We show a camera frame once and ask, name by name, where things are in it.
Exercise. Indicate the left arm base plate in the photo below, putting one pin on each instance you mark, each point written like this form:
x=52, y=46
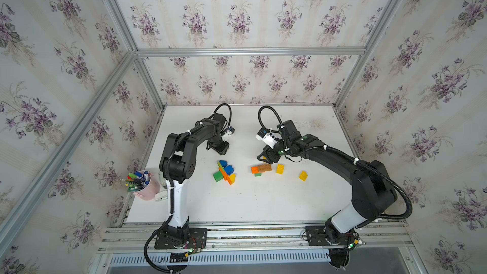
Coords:
x=173, y=238

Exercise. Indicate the white small device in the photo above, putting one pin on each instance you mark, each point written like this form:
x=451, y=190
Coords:
x=163, y=192

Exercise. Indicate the small green lego brick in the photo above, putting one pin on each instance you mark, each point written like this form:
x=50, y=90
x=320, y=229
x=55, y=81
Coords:
x=218, y=176

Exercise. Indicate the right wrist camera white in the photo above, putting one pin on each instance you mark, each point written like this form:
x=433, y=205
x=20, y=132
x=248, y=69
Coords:
x=266, y=137

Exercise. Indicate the orange long lego brick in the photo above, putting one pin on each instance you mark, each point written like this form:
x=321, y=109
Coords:
x=226, y=177

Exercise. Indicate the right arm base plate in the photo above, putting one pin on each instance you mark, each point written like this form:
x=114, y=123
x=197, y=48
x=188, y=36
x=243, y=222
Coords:
x=324, y=235

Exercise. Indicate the pink pen cup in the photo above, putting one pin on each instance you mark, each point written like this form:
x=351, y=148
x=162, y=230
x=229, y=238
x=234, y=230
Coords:
x=142, y=184

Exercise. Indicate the lime green lego plate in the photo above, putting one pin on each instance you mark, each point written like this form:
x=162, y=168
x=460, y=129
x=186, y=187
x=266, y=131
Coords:
x=221, y=168

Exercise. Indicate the yellow sloped lego brick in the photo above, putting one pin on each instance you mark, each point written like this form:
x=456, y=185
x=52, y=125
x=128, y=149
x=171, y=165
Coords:
x=232, y=179

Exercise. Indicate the aluminium front rail frame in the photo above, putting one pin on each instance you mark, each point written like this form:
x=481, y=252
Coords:
x=247, y=244

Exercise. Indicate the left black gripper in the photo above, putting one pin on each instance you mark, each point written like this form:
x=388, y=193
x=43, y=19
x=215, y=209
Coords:
x=221, y=150

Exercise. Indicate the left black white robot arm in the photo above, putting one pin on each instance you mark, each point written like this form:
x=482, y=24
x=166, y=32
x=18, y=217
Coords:
x=178, y=163

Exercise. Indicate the blue square lego brick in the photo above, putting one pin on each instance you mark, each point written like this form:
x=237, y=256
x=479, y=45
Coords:
x=229, y=170

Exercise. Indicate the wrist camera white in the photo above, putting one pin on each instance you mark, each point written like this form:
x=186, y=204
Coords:
x=228, y=133
x=266, y=137

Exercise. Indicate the brown long lego brick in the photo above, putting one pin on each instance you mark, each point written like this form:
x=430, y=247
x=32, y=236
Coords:
x=264, y=168

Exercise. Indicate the yellow lego brick hidden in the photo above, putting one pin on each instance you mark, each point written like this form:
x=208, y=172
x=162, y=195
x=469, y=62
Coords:
x=303, y=176

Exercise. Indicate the yellow lego brick centre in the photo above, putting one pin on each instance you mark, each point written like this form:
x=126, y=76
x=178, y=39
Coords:
x=280, y=169

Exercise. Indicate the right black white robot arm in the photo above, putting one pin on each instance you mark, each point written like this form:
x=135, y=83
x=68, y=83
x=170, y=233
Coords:
x=374, y=195

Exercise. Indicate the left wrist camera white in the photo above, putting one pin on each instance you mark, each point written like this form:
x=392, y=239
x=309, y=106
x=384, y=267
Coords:
x=228, y=133

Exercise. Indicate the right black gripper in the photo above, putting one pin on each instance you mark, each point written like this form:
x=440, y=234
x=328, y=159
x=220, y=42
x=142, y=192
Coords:
x=269, y=154

